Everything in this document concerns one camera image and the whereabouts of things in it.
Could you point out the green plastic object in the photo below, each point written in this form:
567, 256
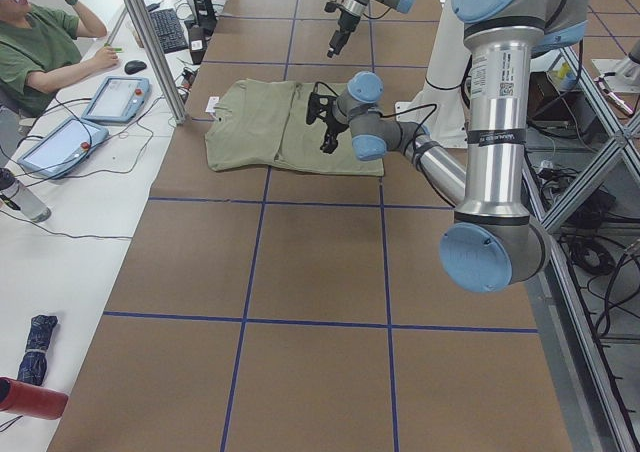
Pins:
117, 50

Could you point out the white paper hang tag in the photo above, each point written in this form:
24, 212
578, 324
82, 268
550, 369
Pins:
211, 106

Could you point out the olive green long-sleeve shirt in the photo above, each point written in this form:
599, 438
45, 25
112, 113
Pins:
264, 123

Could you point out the black keyboard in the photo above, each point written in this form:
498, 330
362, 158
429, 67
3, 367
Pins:
169, 30

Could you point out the person in green shirt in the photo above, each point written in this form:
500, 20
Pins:
38, 52

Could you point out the far blue teach pendant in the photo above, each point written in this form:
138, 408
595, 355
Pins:
118, 100

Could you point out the clear water bottle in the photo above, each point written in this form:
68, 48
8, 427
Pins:
19, 198

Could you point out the brown cardboard box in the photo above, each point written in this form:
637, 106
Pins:
541, 100

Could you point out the aluminium frame post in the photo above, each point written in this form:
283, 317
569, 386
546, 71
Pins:
143, 25

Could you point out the folded dark blue umbrella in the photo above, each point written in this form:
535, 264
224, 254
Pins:
33, 366

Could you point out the near blue teach pendant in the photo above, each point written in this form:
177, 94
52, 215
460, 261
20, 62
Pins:
64, 148

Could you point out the red cylindrical bottle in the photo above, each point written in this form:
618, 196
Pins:
31, 400

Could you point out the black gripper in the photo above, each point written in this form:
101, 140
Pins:
344, 22
334, 125

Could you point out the blue teach pendant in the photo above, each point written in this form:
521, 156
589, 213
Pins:
64, 148
118, 100

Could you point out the black computer mouse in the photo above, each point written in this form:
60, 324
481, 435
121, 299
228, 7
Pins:
134, 66

